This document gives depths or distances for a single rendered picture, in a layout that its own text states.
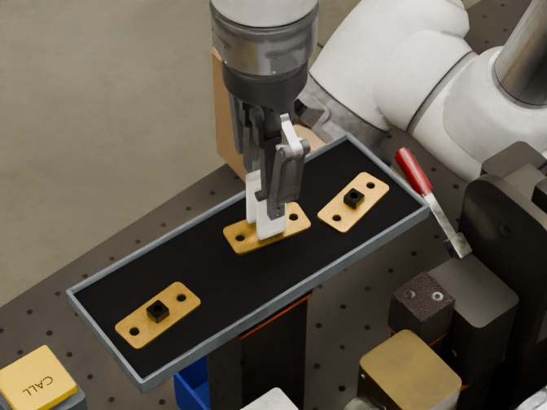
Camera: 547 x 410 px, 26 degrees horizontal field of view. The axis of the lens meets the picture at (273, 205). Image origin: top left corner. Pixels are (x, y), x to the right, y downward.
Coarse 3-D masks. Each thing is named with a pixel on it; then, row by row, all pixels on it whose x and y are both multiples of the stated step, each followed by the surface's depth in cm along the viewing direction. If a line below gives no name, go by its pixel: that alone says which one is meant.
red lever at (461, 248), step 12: (396, 156) 132; (408, 156) 132; (408, 168) 132; (420, 168) 132; (408, 180) 133; (420, 180) 132; (420, 192) 132; (432, 204) 132; (444, 216) 133; (444, 228) 132; (456, 240) 132; (456, 252) 132; (468, 252) 132
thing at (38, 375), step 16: (32, 352) 114; (48, 352) 114; (16, 368) 113; (32, 368) 113; (48, 368) 113; (0, 384) 112; (16, 384) 112; (32, 384) 112; (48, 384) 112; (64, 384) 112; (16, 400) 111; (32, 400) 111; (48, 400) 111
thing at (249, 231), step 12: (288, 204) 121; (288, 216) 120; (300, 216) 120; (228, 228) 119; (240, 228) 119; (252, 228) 119; (288, 228) 119; (300, 228) 119; (228, 240) 118; (252, 240) 118; (264, 240) 118; (276, 240) 118; (240, 252) 117
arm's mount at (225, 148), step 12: (216, 60) 178; (216, 72) 180; (216, 84) 182; (216, 96) 185; (228, 96) 181; (216, 108) 187; (228, 108) 183; (216, 120) 189; (228, 120) 185; (216, 132) 191; (228, 132) 187; (300, 132) 168; (312, 132) 173; (228, 144) 189; (312, 144) 166; (324, 144) 171; (228, 156) 192; (240, 156) 187; (240, 168) 189
